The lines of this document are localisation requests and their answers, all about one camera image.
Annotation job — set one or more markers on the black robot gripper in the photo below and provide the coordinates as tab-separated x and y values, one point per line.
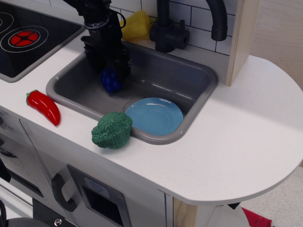
104	44

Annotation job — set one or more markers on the blue toy blueberries cluster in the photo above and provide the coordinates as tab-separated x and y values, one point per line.
110	81

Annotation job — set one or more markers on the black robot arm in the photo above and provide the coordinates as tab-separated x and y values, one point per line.
91	10

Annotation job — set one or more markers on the light blue plate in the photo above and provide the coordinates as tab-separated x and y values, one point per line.
155	116

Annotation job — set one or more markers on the yellow toy bell pepper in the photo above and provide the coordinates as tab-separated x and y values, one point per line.
137	26

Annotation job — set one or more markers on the black toy faucet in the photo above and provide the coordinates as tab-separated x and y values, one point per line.
167	36

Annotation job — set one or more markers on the green toy broccoli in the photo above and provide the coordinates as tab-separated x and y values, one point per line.
112	131

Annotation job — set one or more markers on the red toy chili pepper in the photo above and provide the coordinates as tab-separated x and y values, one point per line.
44	105

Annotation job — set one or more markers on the black toy stove top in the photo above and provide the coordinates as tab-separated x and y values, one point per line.
28	38

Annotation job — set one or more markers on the grey oven door panel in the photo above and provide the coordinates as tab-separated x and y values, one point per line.
100	198

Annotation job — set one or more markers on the wooden side panel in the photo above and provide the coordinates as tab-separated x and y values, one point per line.
242	37

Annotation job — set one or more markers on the red cloth on floor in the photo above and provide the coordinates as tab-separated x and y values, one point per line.
256	220

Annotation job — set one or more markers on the black oven door handle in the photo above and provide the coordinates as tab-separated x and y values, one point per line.
57	186

